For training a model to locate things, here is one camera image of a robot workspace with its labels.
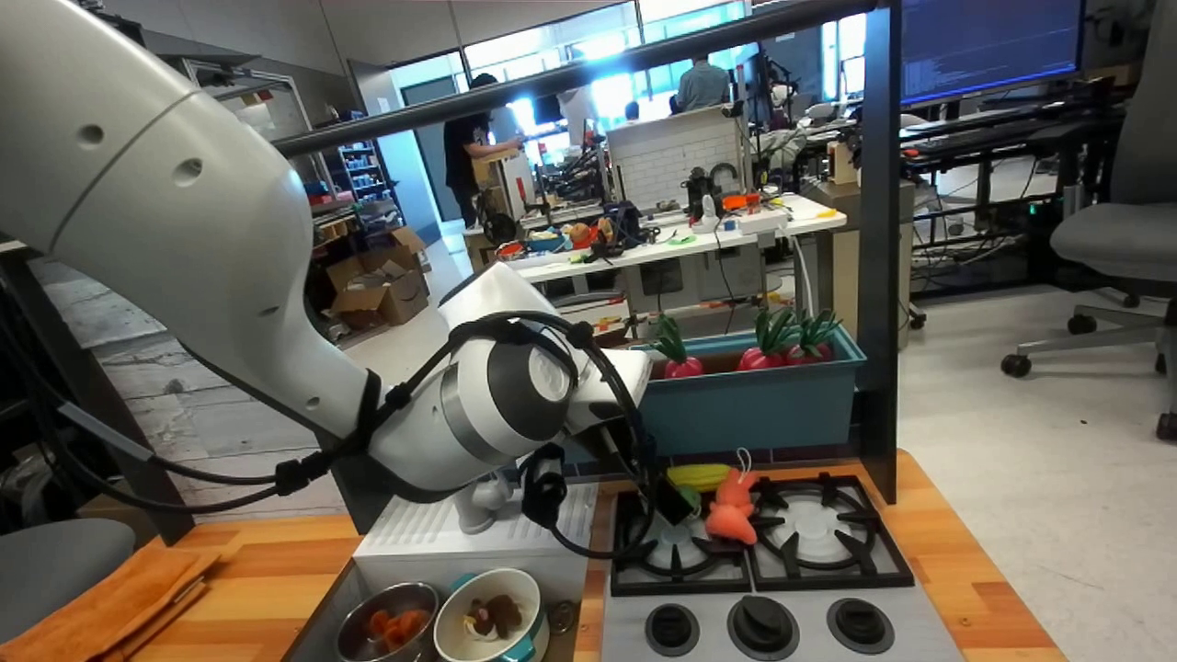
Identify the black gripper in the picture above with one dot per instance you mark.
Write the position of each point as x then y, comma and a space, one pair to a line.
627, 448

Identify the orange carrot plush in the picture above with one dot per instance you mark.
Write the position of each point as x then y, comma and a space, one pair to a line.
734, 510

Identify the brown plush toy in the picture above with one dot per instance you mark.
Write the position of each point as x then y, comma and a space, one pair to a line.
493, 617

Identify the orange plush toy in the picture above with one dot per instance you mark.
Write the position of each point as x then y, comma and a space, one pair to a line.
390, 629

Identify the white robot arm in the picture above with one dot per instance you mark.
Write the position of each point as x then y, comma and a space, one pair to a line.
503, 358

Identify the white sink basin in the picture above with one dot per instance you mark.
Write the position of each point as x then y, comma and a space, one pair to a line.
425, 543

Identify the white teal enamel pot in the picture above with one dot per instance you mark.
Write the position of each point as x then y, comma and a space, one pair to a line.
457, 643

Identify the toy stove top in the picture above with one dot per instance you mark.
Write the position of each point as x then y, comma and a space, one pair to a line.
822, 581

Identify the steel pot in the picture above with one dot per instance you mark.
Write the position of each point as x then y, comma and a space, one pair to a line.
352, 644

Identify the yellow plush banana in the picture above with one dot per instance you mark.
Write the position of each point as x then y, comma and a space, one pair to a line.
702, 475

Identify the right teal planter box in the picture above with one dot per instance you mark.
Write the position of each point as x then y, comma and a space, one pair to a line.
767, 410

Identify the red radish toys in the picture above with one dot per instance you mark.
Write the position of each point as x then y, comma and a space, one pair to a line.
779, 339

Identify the white workbench table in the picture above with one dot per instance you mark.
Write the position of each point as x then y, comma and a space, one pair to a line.
741, 236

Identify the cardboard box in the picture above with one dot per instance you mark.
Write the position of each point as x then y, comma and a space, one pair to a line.
383, 285

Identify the blue computer monitor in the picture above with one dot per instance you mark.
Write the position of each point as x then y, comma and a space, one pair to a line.
979, 46

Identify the wooden cutting board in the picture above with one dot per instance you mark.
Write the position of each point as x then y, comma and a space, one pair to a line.
122, 611

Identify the grey office chair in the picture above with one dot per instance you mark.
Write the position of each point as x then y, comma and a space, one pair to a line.
1132, 234

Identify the black metal frame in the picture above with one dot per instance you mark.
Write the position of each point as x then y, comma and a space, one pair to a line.
876, 245

